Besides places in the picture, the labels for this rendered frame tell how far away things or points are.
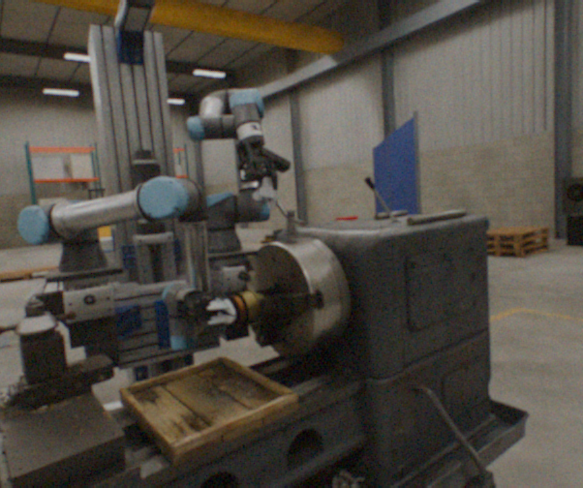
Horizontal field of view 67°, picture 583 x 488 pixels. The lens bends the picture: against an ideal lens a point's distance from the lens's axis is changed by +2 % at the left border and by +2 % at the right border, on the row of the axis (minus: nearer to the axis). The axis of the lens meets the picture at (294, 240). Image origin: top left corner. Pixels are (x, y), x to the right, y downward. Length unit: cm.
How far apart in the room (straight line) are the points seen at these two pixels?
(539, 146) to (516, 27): 284
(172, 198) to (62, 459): 67
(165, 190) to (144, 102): 68
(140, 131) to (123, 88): 16
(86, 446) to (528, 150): 1139
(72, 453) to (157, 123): 129
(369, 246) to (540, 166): 1061
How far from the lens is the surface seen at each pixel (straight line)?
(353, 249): 115
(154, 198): 125
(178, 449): 94
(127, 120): 183
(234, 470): 106
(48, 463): 86
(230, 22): 1329
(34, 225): 148
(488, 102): 1239
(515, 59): 1227
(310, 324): 109
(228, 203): 168
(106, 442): 86
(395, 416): 130
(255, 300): 110
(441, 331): 140
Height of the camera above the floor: 135
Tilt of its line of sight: 6 degrees down
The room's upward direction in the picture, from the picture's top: 4 degrees counter-clockwise
